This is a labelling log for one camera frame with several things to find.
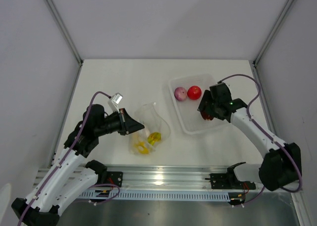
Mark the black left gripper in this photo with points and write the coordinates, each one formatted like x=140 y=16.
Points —
x=128 y=125

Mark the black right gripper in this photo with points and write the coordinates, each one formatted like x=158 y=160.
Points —
x=207 y=97

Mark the dark red apple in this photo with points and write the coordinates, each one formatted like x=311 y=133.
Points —
x=206 y=117

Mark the red tomato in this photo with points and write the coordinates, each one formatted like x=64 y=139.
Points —
x=194 y=92

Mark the white perforated plastic basket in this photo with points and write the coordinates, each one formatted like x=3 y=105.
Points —
x=187 y=111

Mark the yellow banana bunch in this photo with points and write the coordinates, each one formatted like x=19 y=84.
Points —
x=139 y=146

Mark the clear polka-dot zip bag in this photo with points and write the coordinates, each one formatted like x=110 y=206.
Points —
x=153 y=122

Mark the yellow green bell pepper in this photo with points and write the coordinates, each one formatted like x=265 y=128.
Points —
x=154 y=138

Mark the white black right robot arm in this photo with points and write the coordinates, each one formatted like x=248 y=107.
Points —
x=281 y=164

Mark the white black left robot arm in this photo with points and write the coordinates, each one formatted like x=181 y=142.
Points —
x=45 y=204

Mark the purple onion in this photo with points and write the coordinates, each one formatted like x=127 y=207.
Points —
x=180 y=93

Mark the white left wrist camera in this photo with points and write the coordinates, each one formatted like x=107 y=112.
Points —
x=114 y=101

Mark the aluminium front rail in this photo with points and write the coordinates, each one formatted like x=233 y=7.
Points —
x=147 y=178

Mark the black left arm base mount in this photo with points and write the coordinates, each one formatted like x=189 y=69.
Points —
x=105 y=176

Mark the white slotted cable duct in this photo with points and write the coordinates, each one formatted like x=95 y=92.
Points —
x=206 y=196

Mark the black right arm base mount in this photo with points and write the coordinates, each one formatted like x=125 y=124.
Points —
x=228 y=180

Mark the aluminium corner frame post left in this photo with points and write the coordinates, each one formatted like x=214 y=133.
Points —
x=63 y=29

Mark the aluminium corner frame post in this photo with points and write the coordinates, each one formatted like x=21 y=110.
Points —
x=286 y=9
x=63 y=29

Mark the aluminium corner frame post right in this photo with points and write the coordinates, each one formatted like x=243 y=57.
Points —
x=286 y=9

